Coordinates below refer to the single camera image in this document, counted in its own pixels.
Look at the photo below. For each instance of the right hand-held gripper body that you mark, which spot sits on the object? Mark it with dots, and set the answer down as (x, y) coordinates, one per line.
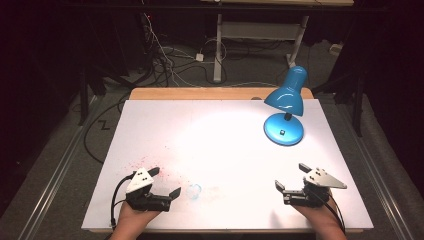
(320, 180)

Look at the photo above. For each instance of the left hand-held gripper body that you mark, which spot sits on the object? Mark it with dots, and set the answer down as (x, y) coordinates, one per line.
(140, 181)

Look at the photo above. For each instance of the blue desk lamp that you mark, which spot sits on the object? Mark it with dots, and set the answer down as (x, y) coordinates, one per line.
(286, 96)

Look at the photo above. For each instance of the person's right hand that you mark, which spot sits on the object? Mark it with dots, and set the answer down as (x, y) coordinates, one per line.
(321, 216)

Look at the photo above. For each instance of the person's left hand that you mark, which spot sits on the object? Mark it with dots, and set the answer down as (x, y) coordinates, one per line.
(131, 218)

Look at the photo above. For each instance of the white table board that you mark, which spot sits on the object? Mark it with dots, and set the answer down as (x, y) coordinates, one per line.
(216, 150)

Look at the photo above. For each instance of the wooden table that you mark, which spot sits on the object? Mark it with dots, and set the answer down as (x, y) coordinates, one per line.
(200, 93)

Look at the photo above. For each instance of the white power adapter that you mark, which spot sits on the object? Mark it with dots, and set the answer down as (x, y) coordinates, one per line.
(199, 57)

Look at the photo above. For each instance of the metal floor rail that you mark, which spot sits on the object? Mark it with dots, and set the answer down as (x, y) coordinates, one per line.
(380, 180)
(56, 173)

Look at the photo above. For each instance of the white metal desk frame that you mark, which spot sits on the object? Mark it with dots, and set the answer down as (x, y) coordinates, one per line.
(218, 50)

